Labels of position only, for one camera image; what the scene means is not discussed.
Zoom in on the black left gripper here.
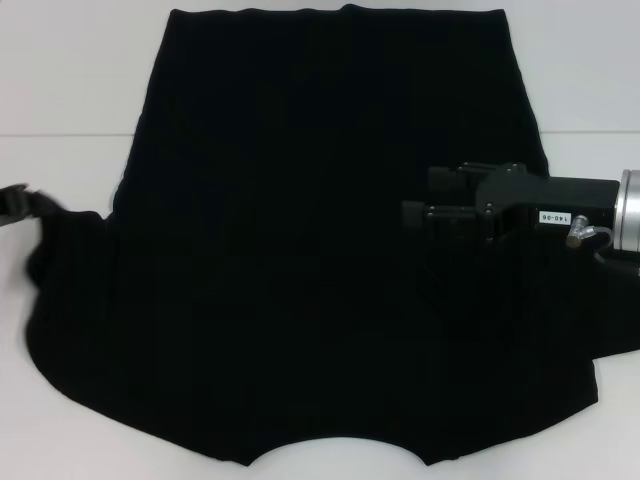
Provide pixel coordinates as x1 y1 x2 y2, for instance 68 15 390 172
0 183 70 227

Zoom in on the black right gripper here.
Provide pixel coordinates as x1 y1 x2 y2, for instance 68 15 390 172
401 162 621 246

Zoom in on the black t-shirt with white print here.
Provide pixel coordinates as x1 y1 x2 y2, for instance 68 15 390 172
22 3 640 455

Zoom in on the right wrist cable with plug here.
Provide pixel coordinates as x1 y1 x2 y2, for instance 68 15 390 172
566 214 640 277

